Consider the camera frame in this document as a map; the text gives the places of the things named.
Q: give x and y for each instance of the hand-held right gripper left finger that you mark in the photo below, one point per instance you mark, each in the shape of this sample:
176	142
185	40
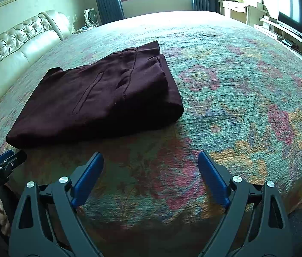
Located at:
89	174

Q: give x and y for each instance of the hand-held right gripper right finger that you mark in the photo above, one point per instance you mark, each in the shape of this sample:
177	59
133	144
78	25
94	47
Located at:
212	176

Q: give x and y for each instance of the dark maroon pants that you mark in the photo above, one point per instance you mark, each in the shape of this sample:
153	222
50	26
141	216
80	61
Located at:
100	99

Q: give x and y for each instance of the person's left hand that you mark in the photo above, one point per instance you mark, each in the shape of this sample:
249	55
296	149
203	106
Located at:
2	214

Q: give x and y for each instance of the floral bedspread bed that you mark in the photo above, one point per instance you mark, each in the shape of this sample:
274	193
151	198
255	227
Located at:
234	85

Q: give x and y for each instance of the cream tufted leather headboard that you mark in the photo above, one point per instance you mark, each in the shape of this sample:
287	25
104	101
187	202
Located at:
19	48

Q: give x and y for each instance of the bedside table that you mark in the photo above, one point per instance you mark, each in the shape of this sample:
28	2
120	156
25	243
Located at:
84	29

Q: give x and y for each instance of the white electric fan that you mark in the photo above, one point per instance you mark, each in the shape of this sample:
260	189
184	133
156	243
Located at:
91	17

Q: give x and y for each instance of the white television stand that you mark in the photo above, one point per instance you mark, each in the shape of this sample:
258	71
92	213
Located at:
287	33

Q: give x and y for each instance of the cream dressing table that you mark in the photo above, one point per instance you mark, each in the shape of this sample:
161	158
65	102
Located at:
242	9

